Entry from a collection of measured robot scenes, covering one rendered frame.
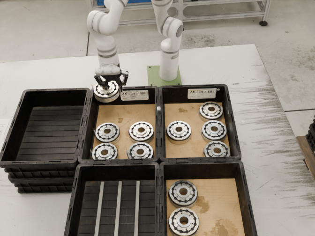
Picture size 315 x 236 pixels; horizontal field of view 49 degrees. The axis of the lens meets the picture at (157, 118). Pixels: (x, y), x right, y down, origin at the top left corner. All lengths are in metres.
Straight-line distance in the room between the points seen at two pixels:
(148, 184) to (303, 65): 2.23
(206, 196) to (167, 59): 0.72
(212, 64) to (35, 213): 1.20
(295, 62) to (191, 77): 1.54
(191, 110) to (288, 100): 1.46
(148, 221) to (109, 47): 0.62
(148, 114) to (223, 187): 0.47
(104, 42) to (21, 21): 2.79
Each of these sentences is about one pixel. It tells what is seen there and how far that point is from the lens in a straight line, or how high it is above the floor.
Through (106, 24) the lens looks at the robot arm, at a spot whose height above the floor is 1.33.
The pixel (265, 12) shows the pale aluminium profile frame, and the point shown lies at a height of 0.14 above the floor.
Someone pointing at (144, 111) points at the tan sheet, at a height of 0.83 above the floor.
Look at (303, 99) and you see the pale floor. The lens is 2.94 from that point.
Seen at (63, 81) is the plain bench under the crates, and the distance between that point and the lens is 1.97.
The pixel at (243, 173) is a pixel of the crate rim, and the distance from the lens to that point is 1.24.
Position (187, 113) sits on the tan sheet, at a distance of 1.53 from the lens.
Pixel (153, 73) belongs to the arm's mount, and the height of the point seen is 0.77.
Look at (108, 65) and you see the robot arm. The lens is 1.27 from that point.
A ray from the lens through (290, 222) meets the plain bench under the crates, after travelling 1.46.
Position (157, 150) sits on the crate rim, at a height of 0.93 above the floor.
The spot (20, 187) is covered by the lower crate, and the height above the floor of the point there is 0.74.
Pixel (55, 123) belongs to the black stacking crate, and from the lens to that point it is 1.58.
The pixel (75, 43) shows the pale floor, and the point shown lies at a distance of 3.45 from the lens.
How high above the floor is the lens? 1.96
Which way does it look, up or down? 48 degrees down
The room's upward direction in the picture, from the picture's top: 3 degrees counter-clockwise
